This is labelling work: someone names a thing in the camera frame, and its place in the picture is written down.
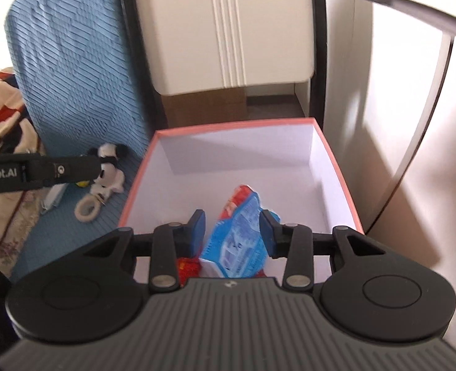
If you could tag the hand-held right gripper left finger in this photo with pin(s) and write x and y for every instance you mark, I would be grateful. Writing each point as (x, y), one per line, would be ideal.
(198, 234)

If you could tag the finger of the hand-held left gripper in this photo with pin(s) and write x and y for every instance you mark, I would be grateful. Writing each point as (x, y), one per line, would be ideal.
(69, 170)

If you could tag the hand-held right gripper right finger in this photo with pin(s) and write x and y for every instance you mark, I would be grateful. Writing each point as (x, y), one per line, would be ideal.
(268, 235)

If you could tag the blue snack packet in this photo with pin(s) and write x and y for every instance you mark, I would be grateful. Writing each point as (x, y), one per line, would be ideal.
(235, 235)

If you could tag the red foil snack packet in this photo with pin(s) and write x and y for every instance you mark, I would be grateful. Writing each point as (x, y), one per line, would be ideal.
(187, 268)

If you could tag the panda plush toy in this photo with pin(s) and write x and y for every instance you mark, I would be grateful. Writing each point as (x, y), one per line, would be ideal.
(110, 187)

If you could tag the pink cardboard box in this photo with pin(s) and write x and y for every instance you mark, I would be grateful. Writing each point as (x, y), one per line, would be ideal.
(251, 150)

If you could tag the small colourful snack packet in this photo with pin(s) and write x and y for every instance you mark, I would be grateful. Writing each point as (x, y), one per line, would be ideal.
(82, 183)

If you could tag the floral bed sheet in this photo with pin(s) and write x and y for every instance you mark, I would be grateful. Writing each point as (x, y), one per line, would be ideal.
(7, 224)

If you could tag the blue textured mat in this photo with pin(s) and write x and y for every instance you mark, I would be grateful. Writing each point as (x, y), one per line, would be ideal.
(77, 65)

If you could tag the white plastic panel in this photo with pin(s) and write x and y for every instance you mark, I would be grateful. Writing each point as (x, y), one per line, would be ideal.
(189, 27)

